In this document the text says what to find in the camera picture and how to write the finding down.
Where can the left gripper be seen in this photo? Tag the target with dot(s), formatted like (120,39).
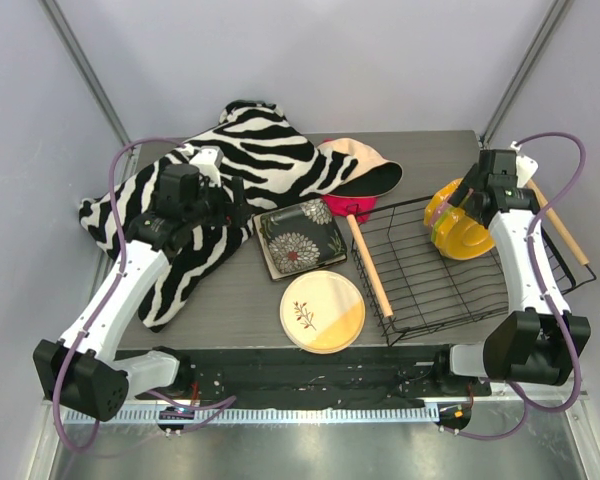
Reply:
(231,203)

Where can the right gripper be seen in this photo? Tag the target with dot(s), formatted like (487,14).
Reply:
(462,195)

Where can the black square plate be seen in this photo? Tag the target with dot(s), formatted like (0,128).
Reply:
(299,239)

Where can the yellow cream round plate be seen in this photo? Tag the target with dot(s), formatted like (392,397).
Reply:
(322,312)

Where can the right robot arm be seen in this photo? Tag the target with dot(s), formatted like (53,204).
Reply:
(540,339)

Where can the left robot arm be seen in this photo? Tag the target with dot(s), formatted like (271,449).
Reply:
(79,371)

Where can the yellow dotted plate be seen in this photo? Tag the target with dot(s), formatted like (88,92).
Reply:
(439,197)

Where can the purple dotted plate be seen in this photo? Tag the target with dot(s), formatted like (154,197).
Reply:
(437,214)

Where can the zebra print blanket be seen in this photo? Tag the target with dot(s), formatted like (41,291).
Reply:
(279,166)

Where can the green dotted plate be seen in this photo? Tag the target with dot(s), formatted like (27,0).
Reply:
(443,226)

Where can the orange dotted plate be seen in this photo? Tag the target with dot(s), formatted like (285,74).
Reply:
(468,240)

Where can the beige bucket hat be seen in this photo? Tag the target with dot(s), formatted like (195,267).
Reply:
(373,176)

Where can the pink cloth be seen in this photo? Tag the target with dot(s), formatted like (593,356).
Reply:
(343,206)

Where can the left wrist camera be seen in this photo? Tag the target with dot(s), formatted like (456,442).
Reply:
(208,161)

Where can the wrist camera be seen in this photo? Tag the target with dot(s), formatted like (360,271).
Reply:
(208,161)
(526,167)

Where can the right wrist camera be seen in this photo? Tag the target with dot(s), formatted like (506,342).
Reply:
(526,167)

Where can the right wooden rack handle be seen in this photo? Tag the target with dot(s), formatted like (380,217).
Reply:
(560,227)

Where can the wooden rack handle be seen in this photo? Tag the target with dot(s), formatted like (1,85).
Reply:
(560,227)
(370,268)

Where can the black wire dish rack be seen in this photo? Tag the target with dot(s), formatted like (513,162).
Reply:
(434,299)

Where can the left wooden rack handle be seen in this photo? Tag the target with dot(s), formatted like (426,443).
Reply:
(370,268)

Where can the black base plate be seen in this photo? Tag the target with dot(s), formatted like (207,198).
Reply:
(293,379)

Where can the white slotted cable duct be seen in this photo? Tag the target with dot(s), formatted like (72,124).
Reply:
(164,415)

